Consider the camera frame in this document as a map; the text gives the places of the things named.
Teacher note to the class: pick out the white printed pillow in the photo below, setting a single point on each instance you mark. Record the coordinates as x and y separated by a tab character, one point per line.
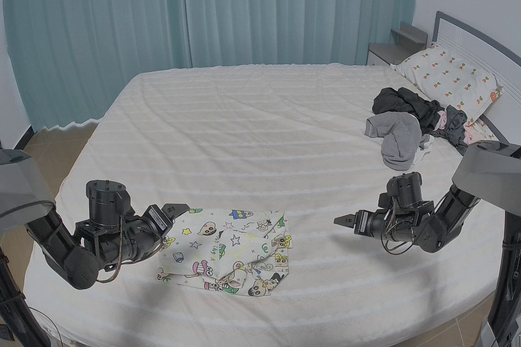
451	77

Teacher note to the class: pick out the grey bedside table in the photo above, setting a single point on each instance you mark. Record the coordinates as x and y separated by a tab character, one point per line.
384	52

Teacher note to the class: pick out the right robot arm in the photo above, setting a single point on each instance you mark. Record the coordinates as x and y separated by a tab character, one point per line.
484	174

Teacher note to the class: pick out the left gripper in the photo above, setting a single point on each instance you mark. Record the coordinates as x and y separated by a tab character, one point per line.
158	221

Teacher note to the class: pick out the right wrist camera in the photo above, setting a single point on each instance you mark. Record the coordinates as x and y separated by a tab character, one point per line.
385	202

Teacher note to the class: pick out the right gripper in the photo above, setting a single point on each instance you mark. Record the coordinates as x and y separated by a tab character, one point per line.
368	223

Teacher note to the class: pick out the white printed pyjama top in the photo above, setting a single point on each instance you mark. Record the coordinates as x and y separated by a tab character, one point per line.
228	252

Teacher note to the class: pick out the bed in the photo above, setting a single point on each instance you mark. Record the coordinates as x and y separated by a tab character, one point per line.
244	134

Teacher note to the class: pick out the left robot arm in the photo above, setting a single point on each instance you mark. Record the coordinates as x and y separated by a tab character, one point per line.
61	252

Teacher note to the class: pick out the pile of clothes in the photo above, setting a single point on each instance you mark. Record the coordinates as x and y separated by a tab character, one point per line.
399	142

